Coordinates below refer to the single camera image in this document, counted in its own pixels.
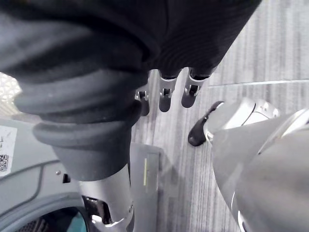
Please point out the grey front-loading washing machine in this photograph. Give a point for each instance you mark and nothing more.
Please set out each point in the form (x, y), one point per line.
(29, 193)

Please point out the teal garment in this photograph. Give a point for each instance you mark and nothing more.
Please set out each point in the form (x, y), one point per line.
(78, 221)

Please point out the white QR code sticker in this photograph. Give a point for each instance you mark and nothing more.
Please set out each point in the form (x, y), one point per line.
(6, 149)

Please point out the dark robot foot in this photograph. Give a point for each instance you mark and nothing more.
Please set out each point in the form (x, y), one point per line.
(200, 130)

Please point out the silver robot leg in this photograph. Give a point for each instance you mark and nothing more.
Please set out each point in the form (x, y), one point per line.
(265, 169)

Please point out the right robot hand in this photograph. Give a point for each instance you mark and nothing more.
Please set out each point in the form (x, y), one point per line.
(96, 48)

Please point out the white plastic laundry basket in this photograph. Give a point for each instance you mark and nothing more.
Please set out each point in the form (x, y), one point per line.
(7, 91)

